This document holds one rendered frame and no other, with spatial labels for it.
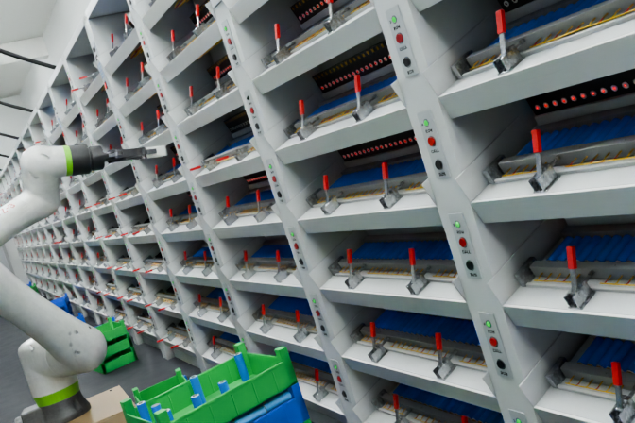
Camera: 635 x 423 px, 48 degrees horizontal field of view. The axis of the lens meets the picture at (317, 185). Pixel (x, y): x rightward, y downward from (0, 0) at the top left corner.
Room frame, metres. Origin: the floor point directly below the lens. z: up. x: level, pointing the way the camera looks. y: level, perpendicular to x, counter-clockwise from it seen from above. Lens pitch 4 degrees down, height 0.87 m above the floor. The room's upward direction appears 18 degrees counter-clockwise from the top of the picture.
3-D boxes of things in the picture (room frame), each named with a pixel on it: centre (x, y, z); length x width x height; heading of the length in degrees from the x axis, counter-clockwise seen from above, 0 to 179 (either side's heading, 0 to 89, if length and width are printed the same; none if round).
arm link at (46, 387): (2.02, 0.89, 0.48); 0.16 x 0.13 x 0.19; 59
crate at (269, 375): (1.44, 0.34, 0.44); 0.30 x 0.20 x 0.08; 126
